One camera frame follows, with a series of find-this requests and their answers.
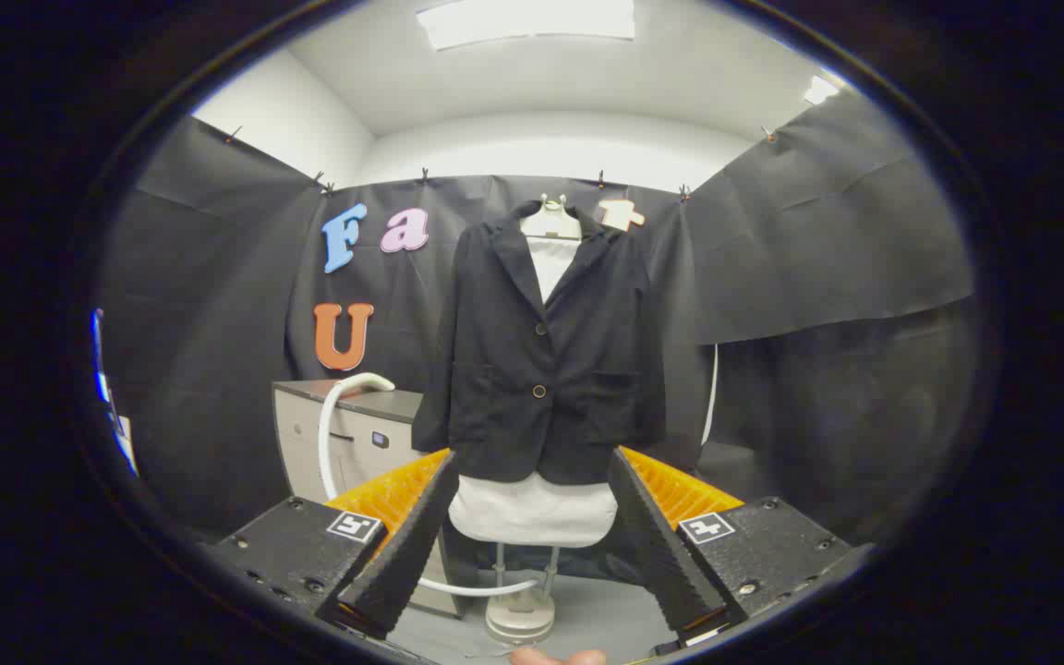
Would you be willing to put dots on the large ceiling light panel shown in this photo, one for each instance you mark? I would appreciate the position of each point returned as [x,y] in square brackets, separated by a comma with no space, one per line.
[523,20]

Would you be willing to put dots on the blue and white panel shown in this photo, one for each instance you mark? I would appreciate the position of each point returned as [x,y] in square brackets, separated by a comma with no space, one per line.
[126,448]

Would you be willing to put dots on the black backdrop cloth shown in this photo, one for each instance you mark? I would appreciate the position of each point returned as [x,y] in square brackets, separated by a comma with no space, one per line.
[218,323]

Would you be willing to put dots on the white mannequin stand base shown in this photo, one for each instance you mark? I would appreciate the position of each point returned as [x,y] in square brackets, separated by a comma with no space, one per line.
[521,619]

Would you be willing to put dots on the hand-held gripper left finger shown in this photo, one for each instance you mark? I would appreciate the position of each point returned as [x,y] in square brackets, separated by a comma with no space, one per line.
[412,545]

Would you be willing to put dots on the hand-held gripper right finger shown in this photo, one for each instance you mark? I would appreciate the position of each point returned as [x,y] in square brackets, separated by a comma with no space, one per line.
[657,554]

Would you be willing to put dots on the black blazer jacket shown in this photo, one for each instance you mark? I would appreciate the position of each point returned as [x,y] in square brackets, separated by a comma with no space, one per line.
[504,369]

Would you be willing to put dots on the beige cabinet with dark top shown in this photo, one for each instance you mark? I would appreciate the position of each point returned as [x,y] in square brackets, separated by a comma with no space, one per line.
[375,462]

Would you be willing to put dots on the small ceiling light panel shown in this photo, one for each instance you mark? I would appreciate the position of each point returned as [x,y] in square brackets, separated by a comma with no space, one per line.
[820,90]

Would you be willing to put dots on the white mannequin torso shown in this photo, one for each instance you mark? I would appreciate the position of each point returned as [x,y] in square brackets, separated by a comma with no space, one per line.
[532,513]

